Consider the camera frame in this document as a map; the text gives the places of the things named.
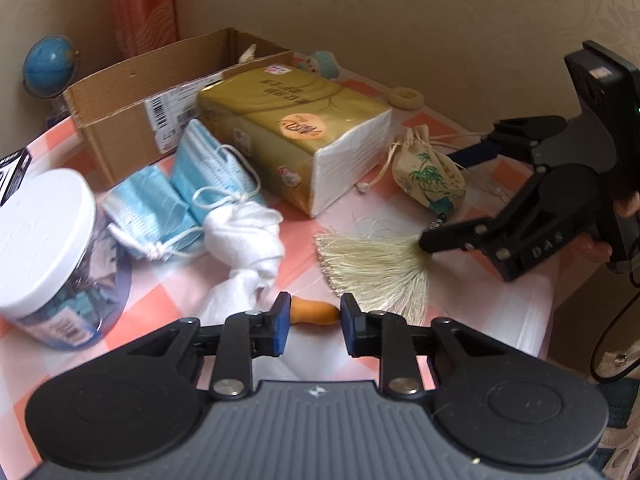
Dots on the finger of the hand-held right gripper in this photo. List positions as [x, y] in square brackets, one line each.
[450, 237]
[525, 132]

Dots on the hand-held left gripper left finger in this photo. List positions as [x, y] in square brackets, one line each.
[280, 327]

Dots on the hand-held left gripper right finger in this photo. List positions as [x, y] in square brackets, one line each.
[350, 332]

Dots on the small orange gourd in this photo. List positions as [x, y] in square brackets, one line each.
[315, 312]

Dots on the cream tassel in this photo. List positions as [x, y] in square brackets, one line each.
[375, 265]

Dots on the white knotted sock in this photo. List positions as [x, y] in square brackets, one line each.
[240, 240]

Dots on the blue face mask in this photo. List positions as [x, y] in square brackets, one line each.
[200, 160]
[145, 205]

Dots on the brown cardboard box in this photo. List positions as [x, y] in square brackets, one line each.
[125, 100]

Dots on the person's right hand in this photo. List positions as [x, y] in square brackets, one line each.
[595, 250]

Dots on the cream hair scrunchie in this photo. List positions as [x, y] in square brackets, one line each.
[394, 99]

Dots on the gold tissue pack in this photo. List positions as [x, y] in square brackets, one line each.
[280, 110]

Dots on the clear jar with white lid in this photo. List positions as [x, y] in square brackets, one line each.
[45, 240]

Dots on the black and white carton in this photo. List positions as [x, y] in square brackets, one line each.
[12, 170]

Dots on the blue desk globe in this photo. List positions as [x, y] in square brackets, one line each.
[50, 65]

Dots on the pink patterned curtain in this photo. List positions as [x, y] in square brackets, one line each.
[145, 5]

